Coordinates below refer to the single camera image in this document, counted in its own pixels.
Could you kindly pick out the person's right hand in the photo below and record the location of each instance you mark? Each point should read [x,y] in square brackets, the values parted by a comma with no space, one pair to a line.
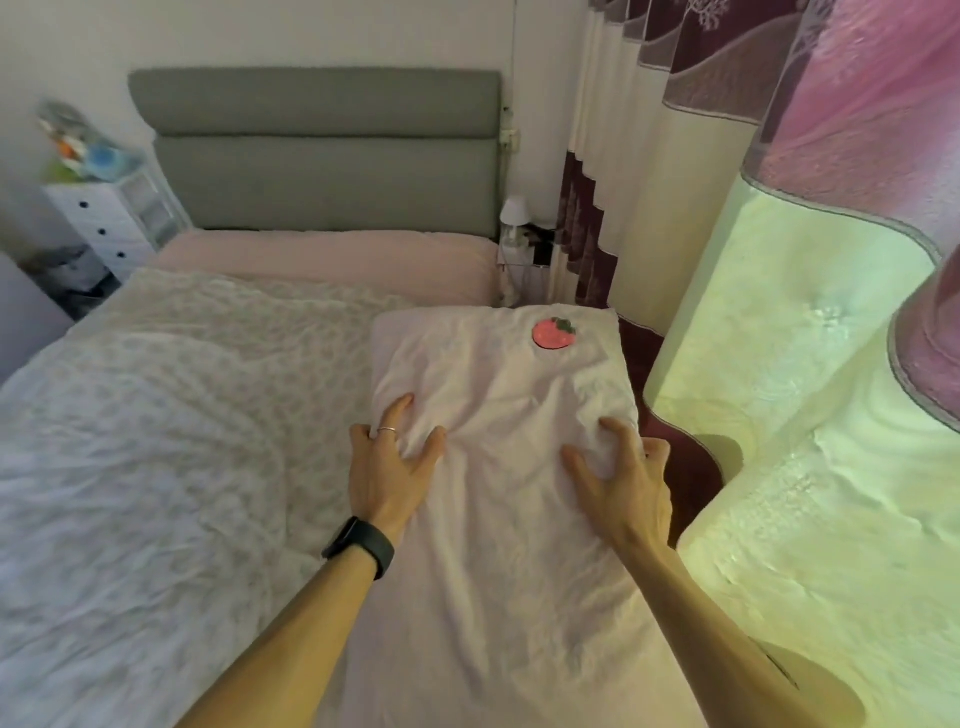
[637,502]

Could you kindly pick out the person's left hand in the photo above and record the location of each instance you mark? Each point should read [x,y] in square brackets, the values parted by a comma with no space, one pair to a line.
[382,480]

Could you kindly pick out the white strawberry patch pillow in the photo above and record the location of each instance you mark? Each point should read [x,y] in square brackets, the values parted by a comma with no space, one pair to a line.
[510,525]

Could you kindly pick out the pink bed with grey headboard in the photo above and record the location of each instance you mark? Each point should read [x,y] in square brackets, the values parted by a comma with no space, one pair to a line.
[322,172]

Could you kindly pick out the person's right forearm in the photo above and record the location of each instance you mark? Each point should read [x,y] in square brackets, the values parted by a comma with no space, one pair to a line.
[720,645]

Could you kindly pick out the person's left forearm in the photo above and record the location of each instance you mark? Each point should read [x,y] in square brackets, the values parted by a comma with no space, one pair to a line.
[292,645]

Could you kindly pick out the black smartwatch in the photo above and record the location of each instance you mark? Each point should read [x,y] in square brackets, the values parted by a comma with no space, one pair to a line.
[364,547]

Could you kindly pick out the white floral blanket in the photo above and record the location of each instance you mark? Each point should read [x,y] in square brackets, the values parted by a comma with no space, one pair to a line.
[150,450]

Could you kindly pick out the maroon and cream curtain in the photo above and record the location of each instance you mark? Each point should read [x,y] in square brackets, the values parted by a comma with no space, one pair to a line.
[787,300]

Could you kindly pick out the clear bedside shelf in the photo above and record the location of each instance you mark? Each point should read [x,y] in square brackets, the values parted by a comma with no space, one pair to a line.
[525,259]

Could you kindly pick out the white table lamp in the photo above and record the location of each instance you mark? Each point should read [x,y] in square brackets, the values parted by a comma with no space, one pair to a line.
[516,212]

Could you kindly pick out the white drawer chest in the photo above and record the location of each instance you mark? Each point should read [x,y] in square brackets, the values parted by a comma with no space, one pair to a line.
[97,217]

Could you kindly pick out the blue plush toy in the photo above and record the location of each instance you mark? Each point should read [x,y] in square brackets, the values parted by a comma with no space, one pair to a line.
[112,160]

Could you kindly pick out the green plush toy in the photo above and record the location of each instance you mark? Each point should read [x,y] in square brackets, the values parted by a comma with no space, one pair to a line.
[64,172]

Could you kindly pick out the grey plush toy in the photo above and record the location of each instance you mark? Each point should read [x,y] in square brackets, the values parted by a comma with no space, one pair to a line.
[64,120]

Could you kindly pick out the white wall socket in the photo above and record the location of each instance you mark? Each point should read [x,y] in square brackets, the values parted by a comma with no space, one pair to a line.
[510,142]

